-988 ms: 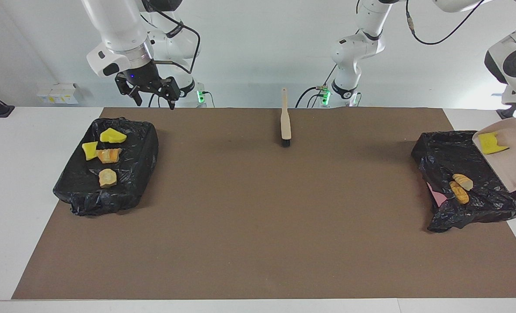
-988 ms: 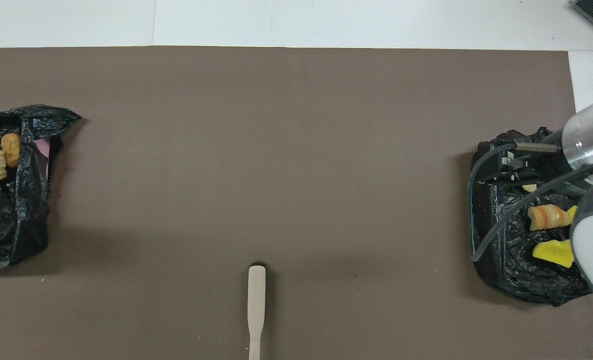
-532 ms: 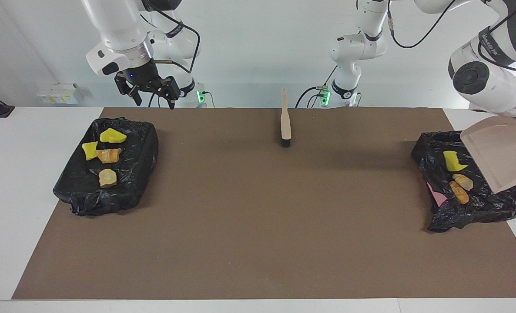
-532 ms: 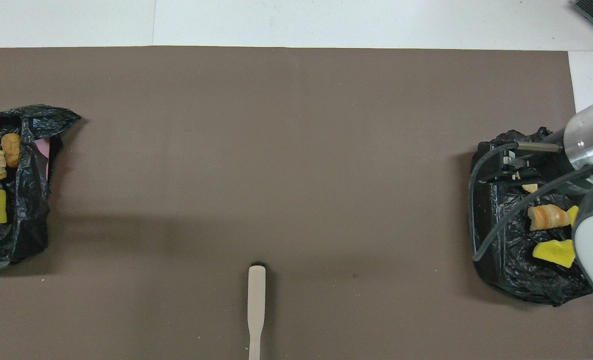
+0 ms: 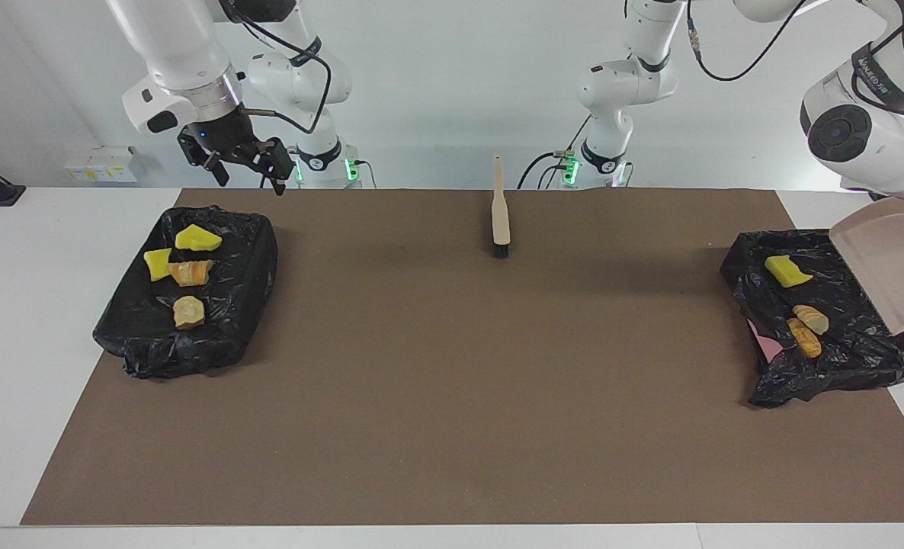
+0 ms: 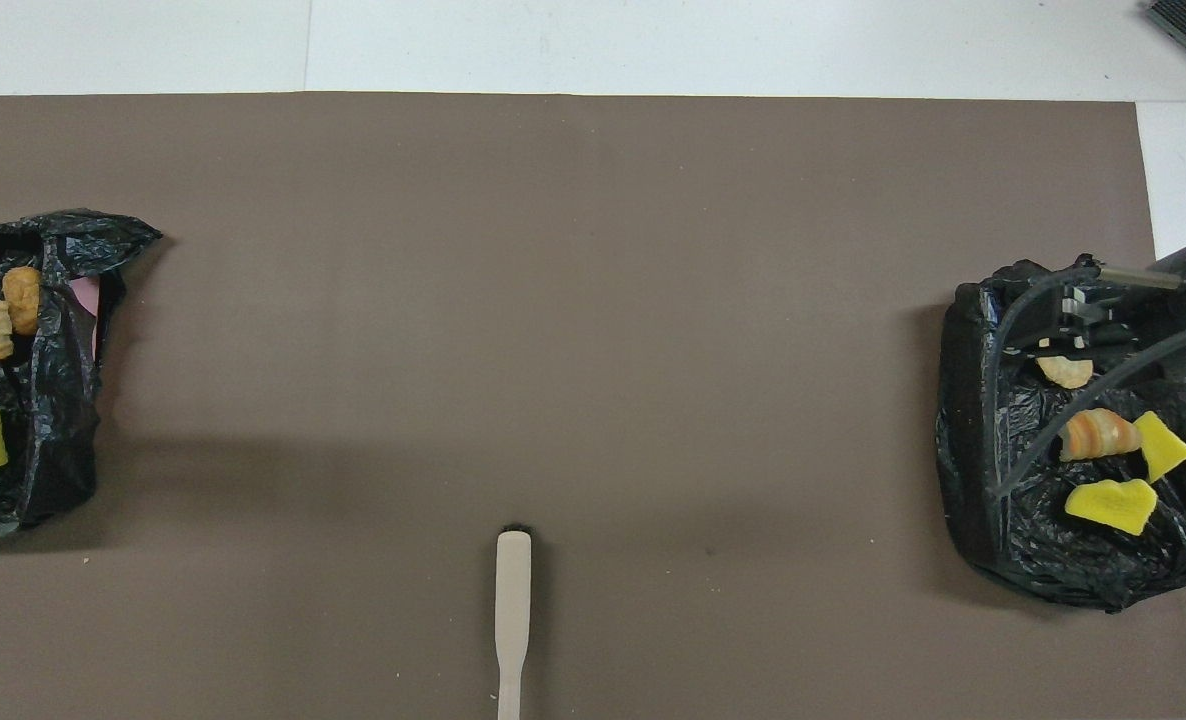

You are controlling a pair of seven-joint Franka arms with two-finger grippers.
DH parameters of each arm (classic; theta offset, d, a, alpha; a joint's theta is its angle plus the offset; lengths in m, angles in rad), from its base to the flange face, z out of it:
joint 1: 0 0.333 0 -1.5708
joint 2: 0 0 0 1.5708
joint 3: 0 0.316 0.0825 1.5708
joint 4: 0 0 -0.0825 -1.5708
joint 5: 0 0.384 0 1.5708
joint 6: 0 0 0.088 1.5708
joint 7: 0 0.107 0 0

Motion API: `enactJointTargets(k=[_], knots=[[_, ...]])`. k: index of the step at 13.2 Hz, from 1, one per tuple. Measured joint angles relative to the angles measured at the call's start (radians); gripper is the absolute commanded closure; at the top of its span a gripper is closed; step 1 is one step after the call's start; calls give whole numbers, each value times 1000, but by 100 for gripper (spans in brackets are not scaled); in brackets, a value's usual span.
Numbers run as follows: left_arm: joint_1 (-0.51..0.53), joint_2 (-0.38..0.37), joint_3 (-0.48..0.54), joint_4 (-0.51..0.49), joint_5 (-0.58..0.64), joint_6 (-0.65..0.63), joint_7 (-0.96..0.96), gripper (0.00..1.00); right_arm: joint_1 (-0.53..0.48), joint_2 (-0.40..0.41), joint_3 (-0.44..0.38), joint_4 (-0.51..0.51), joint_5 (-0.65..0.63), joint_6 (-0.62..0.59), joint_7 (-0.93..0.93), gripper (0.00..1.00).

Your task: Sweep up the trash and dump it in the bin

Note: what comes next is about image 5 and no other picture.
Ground right black trash bag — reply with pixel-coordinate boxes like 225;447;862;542
92;204;279;380

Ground yellow sponge piece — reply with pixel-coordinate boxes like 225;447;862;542
143;248;173;283
174;223;223;252
764;255;814;289

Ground striped toy croissant piece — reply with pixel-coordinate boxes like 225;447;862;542
172;296;207;330
168;259;215;288

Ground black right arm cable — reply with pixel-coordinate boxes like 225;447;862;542
227;0;332;136

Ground black left base cable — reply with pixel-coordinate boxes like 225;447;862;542
517;151;575;189

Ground beige hand brush black bristles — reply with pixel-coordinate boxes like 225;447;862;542
492;154;511;258

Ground brown toy bread nugget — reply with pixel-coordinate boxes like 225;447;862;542
787;318;823;359

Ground pale toy bread chunk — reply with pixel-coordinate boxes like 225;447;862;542
793;304;831;336

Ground brown table mat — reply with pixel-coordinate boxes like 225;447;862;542
20;188;904;527

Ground crumpled black bag pink bin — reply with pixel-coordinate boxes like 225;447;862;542
719;228;904;409

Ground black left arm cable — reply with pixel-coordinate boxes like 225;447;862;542
684;0;904;123

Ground beige plastic dustpan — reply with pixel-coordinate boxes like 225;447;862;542
829;198;904;335

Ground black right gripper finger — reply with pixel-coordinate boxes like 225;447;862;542
258;139;296;197
178;137;230;188

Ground white wall socket boxes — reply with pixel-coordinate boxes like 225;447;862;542
63;145;146;184

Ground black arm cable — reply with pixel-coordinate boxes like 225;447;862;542
227;0;332;136
684;0;904;123

